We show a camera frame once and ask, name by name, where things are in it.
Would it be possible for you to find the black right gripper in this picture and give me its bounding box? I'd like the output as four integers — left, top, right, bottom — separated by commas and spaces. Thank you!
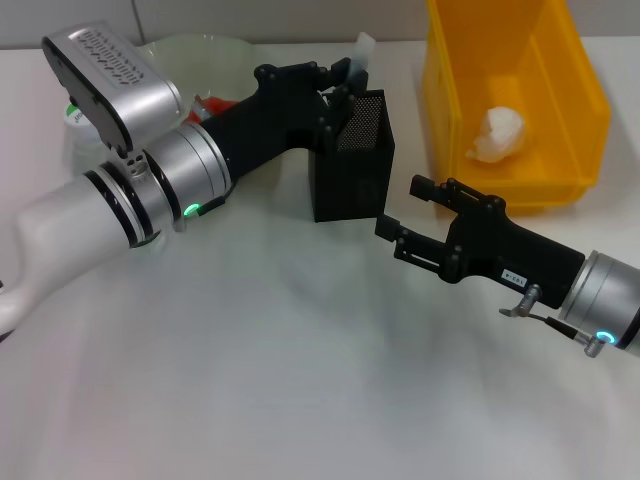
374, 174, 587, 309

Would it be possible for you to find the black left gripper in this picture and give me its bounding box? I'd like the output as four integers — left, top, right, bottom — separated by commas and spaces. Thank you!
199, 57, 371, 177

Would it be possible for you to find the grey metal pen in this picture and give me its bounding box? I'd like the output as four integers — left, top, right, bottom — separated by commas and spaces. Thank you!
348, 32, 377, 82

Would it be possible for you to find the white paper ball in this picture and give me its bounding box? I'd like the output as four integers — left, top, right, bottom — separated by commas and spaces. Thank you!
464, 105, 529, 164

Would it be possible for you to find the orange knitted fruit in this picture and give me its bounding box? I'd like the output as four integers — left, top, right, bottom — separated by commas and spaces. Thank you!
187, 94, 242, 124

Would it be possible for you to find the clear green-label water bottle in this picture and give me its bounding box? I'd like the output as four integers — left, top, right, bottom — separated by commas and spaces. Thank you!
63, 102, 169, 252

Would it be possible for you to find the black mesh pen holder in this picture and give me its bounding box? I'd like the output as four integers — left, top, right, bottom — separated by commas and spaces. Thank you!
309, 88, 397, 224

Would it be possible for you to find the pale green glass fruit plate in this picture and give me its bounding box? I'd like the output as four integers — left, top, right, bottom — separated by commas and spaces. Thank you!
133, 32, 257, 104

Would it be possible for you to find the yellow plastic bin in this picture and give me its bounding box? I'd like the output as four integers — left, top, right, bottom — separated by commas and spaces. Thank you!
422, 0, 613, 216

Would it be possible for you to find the right gripper cable with plug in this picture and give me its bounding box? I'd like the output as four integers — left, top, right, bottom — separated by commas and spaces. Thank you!
499, 283, 604, 357

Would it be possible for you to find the gripper cable with plug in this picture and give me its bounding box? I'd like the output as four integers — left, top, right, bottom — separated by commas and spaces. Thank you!
192, 183, 237, 217
499, 283, 604, 357

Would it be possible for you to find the left gripper cable with plug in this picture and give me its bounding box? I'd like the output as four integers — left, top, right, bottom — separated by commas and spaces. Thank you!
192, 183, 237, 217

